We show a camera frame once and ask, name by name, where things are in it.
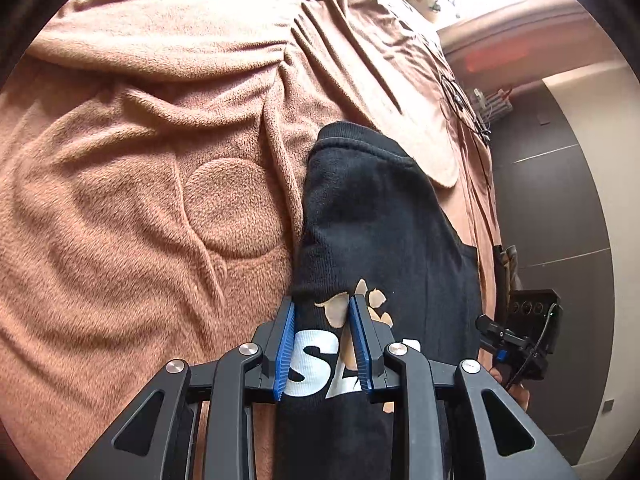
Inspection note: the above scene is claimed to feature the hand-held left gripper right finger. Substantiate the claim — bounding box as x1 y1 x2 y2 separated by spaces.
349 296 578 480

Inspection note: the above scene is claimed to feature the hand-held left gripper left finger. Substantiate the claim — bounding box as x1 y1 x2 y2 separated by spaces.
67 297 296 480

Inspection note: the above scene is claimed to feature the black bear print t-shirt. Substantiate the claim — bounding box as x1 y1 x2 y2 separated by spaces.
275 122 483 480

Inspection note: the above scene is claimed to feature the person's right hand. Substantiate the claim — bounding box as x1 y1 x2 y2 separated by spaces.
487 365 532 413

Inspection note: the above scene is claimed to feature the folded grey garment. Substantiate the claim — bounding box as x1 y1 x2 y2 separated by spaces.
504 245 521 293

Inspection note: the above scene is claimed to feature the folded black garment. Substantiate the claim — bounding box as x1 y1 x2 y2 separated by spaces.
492 244 507 311

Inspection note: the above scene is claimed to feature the brown fleece blanket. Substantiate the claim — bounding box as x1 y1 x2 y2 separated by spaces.
0 0 501 480

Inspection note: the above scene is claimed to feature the thin black cable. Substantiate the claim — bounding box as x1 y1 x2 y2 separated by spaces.
440 72 498 241

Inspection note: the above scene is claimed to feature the white wire rack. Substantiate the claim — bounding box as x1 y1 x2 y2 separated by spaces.
472 87 513 123

